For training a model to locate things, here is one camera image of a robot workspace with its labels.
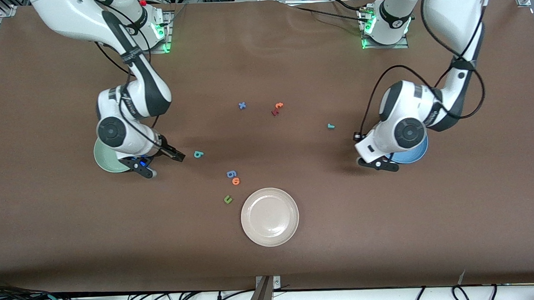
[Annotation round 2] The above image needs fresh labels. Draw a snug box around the brown table cover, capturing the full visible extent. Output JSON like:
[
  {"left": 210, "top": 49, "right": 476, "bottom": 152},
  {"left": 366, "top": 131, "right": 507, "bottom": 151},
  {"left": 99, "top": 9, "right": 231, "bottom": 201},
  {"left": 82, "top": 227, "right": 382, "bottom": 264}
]
[{"left": 0, "top": 0, "right": 534, "bottom": 300}]

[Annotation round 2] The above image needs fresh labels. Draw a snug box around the blue plate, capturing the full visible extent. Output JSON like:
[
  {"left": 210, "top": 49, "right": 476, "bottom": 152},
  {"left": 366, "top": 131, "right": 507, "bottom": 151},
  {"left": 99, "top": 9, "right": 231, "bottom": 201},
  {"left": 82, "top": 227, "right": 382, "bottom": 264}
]
[{"left": 386, "top": 132, "right": 430, "bottom": 165}]

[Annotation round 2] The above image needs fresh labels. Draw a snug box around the silver metal bracket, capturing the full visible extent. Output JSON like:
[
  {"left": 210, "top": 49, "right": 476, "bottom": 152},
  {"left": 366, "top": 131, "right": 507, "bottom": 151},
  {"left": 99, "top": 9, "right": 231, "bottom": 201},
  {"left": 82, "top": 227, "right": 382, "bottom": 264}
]
[{"left": 254, "top": 275, "right": 281, "bottom": 290}]

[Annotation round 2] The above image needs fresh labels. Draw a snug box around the aluminium profile beam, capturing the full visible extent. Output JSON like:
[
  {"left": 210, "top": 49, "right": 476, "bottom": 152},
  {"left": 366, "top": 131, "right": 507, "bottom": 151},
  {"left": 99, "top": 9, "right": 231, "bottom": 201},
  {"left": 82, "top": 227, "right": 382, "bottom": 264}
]
[{"left": 242, "top": 276, "right": 275, "bottom": 300}]

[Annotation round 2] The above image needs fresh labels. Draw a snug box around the green plate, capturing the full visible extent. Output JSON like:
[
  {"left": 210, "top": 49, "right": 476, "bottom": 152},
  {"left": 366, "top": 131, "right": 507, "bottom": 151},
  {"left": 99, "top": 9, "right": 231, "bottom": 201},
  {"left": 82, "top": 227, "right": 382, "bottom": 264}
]
[{"left": 93, "top": 136, "right": 133, "bottom": 174}]

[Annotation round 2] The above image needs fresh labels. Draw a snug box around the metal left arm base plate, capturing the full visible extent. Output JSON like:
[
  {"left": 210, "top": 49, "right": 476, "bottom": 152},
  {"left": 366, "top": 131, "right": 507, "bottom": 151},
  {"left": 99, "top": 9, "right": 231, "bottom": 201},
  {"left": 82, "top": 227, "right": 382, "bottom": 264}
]
[{"left": 359, "top": 5, "right": 410, "bottom": 51}]

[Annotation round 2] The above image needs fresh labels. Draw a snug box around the beige plate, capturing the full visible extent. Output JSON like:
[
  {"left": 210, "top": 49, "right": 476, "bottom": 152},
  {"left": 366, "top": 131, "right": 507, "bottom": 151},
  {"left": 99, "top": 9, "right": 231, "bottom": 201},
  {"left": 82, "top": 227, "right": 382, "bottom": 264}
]
[{"left": 239, "top": 186, "right": 301, "bottom": 249}]

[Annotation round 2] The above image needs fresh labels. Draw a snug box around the long black right arm cable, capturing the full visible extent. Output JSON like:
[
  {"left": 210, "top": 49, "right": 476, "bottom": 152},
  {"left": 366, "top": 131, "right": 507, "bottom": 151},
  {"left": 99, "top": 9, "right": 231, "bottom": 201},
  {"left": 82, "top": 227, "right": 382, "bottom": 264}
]
[{"left": 91, "top": 0, "right": 177, "bottom": 159}]

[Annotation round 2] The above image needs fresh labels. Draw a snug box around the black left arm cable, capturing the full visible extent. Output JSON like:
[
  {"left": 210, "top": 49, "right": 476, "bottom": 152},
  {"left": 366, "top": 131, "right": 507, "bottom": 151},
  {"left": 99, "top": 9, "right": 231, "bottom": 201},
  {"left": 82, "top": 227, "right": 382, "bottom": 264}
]
[{"left": 348, "top": 0, "right": 488, "bottom": 142}]

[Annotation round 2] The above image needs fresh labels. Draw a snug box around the black cable on table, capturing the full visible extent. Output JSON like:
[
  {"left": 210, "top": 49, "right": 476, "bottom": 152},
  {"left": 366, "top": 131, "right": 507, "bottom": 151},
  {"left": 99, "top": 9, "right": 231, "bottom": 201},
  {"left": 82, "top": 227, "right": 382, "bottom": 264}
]
[
  {"left": 287, "top": 2, "right": 369, "bottom": 28},
  {"left": 330, "top": 0, "right": 366, "bottom": 12}
]

